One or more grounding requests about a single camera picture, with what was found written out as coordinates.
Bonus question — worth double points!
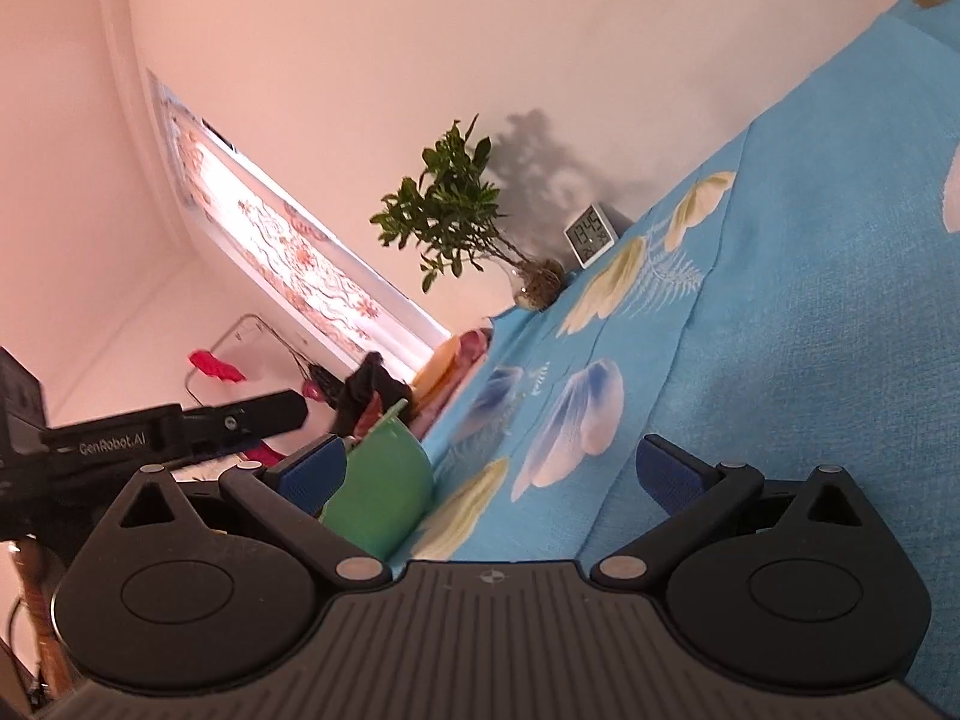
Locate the clothes rack with red garment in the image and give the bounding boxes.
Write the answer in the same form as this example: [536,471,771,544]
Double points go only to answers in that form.
[184,314,335,466]

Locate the green plastic basket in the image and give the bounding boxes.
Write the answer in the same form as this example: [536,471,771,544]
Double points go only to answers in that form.
[319,400,434,562]

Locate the black clothing pile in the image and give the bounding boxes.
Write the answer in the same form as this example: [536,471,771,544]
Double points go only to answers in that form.
[329,351,413,437]

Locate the folded orange pink cloths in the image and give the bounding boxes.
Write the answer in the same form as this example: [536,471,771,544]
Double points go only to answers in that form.
[409,328,491,439]

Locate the floral window curtain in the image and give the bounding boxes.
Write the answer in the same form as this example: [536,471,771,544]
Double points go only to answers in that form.
[149,78,451,379]

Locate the blue floral tablecloth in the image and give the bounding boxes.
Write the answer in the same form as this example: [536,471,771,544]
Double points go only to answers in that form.
[394,2,958,710]

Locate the white digital clock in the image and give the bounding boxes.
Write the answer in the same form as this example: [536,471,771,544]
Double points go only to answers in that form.
[563,203,622,270]

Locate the potted plant in glass vase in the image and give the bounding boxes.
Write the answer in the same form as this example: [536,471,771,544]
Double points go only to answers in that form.
[370,121,565,310]

